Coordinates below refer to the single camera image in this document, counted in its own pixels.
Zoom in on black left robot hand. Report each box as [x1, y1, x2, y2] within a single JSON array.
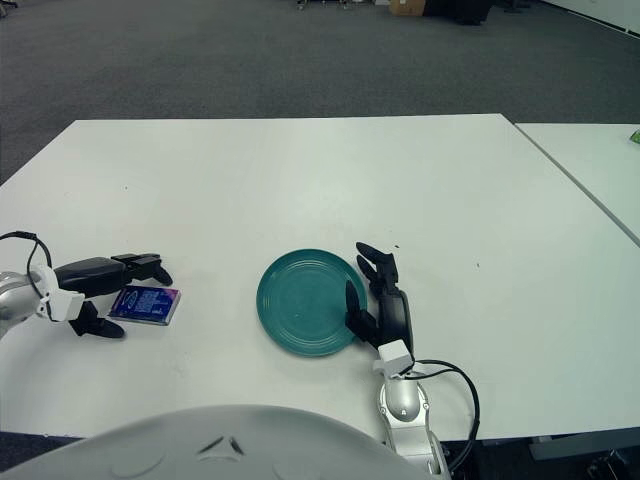
[[52, 253, 174, 341]]

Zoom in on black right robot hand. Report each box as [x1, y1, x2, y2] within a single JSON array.
[[344, 241, 415, 354]]

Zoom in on blue gum pack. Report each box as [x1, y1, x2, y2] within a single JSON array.
[[107, 287, 181, 327]]

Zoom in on teal ribbed plate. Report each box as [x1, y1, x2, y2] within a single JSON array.
[[256, 247, 371, 358]]

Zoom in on grey robot torso shell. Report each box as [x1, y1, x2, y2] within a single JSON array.
[[0, 403, 434, 480]]

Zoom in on adjacent white table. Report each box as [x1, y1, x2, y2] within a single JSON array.
[[514, 122, 640, 251]]

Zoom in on brown cardboard box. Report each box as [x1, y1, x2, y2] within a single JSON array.
[[388, 0, 427, 16]]

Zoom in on black cabinet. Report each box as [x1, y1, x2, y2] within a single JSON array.
[[423, 0, 494, 25]]

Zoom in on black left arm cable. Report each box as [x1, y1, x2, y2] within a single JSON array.
[[0, 230, 54, 296]]

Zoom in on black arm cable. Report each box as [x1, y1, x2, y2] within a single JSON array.
[[0, 230, 54, 296], [404, 358, 482, 471]]

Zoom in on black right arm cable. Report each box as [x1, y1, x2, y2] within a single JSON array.
[[404, 358, 482, 471]]

